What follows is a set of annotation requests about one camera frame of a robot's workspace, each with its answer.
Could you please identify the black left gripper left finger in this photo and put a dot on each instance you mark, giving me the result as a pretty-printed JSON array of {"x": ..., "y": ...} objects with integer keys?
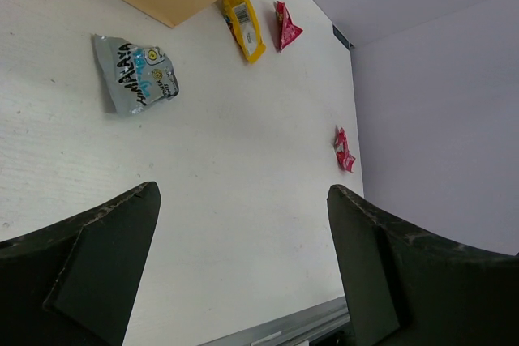
[{"x": 75, "y": 282}]

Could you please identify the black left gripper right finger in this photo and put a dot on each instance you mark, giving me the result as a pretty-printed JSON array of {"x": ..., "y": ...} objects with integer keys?
[{"x": 405, "y": 285}]

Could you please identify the red small snack packet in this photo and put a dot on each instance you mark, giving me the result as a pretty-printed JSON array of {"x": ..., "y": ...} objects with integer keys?
[{"x": 345, "y": 159}]

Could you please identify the silver Himalaya snack packet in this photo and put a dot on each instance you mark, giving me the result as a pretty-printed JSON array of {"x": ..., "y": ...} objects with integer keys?
[{"x": 137, "y": 77}]

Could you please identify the pink snack packet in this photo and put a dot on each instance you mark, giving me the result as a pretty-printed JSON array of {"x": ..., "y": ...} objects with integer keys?
[{"x": 288, "y": 31}]

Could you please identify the yellow snack bar packet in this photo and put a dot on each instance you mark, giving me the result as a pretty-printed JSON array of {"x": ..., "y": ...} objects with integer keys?
[{"x": 242, "y": 21}]

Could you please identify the aluminium table edge rail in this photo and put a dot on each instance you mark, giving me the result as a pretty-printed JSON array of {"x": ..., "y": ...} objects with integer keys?
[{"x": 298, "y": 328}]

